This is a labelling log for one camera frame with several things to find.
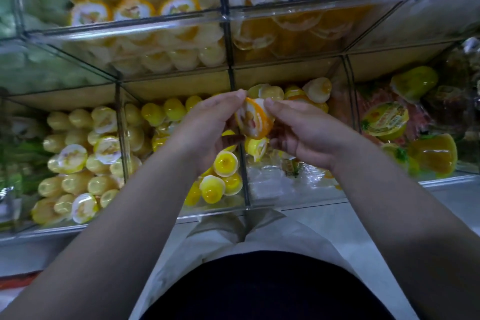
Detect single orange-lid jelly cup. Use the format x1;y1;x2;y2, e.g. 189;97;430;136
234;97;276;141

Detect black shirt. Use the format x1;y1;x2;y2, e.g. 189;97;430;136
142;250;395;320

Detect person's left forearm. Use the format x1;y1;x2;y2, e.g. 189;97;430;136
0;151;219;320

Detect person's right forearm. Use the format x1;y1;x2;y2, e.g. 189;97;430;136
330;147;480;320

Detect pile of pastel jelly cups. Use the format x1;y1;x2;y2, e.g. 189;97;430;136
243;76;335;182

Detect person's right hand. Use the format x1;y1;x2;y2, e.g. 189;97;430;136
262;98;360;173

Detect pile of yellow jelly cups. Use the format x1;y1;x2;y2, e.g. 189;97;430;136
138;94;245;208

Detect pile of pale yellow jelly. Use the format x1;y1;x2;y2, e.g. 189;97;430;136
30;103;151;227

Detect light grey shorts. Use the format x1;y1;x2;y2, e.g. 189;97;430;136
131;211;361;320

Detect person's left hand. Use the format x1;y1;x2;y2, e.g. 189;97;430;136
171;89;249;178

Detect pile of orange-lid jelly cups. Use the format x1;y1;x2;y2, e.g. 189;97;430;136
61;0;230;77

